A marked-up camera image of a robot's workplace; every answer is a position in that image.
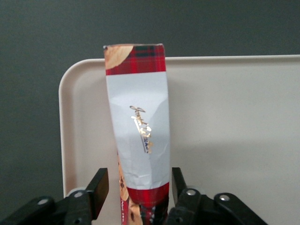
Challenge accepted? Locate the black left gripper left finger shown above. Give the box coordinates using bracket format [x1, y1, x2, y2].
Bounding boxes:
[0, 167, 110, 225]

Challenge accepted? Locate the red plaid cookie box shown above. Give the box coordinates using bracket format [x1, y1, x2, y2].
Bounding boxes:
[102, 43, 171, 225]

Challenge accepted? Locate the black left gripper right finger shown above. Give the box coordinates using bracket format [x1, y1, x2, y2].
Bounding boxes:
[165, 166, 268, 225]

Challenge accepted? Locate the beige rectangular plastic tray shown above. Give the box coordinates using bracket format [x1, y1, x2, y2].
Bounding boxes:
[58, 54, 300, 225]

